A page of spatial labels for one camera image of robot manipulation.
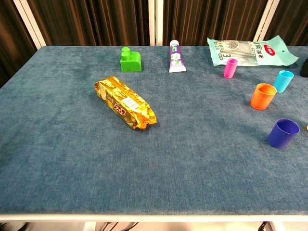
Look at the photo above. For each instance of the pink plastic cup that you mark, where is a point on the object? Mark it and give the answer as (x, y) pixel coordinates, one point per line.
(229, 71)

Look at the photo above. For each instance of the dark blue plastic cup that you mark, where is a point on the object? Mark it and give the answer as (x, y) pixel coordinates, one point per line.
(279, 139)

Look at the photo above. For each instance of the cyan plastic cup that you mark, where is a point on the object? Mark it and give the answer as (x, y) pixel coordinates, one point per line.
(282, 84)

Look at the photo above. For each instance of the gold foil snack packet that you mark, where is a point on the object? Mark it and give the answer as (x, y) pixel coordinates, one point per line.
(120, 101)

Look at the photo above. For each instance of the green toy building block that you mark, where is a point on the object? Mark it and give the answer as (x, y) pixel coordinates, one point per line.
(130, 63)

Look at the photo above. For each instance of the white purple toothpaste tube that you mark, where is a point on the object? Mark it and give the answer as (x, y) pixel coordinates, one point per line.
(176, 61)

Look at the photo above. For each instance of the blue fabric table cover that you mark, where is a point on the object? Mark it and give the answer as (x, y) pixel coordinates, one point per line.
(72, 156)

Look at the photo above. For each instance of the orange plastic cup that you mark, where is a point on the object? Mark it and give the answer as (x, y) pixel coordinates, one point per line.
(261, 101)

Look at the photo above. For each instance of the dark brown curtain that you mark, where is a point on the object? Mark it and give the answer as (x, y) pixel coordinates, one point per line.
(96, 21)

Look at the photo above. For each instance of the teal dishcloth package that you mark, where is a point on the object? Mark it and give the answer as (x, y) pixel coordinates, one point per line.
(252, 53)

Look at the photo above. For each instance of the black clip object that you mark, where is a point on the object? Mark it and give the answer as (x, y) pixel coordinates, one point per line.
(305, 69)

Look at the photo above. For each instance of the white partition frame post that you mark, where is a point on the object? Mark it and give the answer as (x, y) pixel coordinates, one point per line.
(265, 20)
(156, 24)
(30, 24)

